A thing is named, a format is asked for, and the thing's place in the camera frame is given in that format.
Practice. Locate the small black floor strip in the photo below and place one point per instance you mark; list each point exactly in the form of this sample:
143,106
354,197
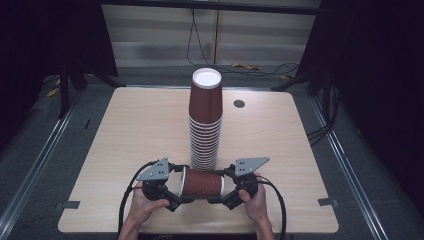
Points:
87,123

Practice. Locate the small yellow floor tape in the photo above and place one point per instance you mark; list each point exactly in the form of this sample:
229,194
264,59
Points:
285,77

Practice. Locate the dark round table grommet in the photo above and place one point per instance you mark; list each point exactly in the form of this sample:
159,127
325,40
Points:
239,103

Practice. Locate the yellow floor tape strips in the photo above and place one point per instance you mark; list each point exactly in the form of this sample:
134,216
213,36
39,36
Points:
52,92

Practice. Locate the black curtain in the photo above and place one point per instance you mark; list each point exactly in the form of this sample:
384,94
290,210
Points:
376,83
40,40

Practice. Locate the person's left hand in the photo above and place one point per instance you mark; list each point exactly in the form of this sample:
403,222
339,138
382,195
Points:
143,208

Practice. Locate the black metal stand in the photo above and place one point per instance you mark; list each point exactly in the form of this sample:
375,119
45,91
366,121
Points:
325,90
64,90

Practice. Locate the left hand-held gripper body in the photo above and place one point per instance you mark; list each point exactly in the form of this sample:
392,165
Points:
156,173

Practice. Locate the grey tape piece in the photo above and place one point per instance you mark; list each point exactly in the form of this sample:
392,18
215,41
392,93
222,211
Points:
327,202
69,204

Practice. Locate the person's right hand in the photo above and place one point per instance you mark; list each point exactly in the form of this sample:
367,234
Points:
256,206

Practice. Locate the long yellow floor tape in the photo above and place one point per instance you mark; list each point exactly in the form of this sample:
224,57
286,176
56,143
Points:
245,66

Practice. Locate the stack of brown paper cups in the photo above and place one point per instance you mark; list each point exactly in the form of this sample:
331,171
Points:
205,143

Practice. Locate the black overhead bar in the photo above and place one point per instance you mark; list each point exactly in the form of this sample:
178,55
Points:
213,6

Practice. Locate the single brown ribbed cup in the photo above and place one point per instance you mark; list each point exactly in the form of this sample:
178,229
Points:
203,183

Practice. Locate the metal floor rail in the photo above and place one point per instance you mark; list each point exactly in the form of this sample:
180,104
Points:
346,166
40,156

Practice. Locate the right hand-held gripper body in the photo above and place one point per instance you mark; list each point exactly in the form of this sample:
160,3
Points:
246,168

